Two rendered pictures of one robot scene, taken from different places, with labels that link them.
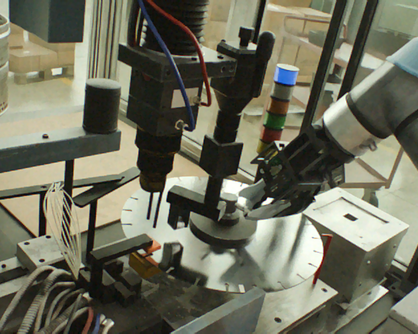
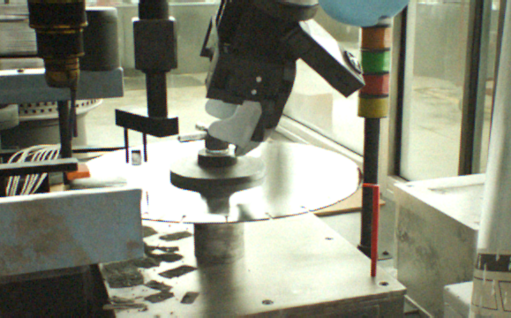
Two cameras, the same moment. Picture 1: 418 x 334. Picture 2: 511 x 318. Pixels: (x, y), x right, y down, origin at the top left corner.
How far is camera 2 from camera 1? 52 cm
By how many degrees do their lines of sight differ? 30
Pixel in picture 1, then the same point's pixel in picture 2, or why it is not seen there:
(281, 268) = (249, 206)
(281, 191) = (220, 79)
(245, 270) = (191, 205)
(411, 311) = not seen: hidden behind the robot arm
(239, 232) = (221, 173)
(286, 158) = (216, 28)
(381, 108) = not seen: outside the picture
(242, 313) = (94, 208)
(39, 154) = (6, 89)
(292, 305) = (309, 291)
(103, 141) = (95, 80)
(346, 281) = not seen: hidden behind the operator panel
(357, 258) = (468, 246)
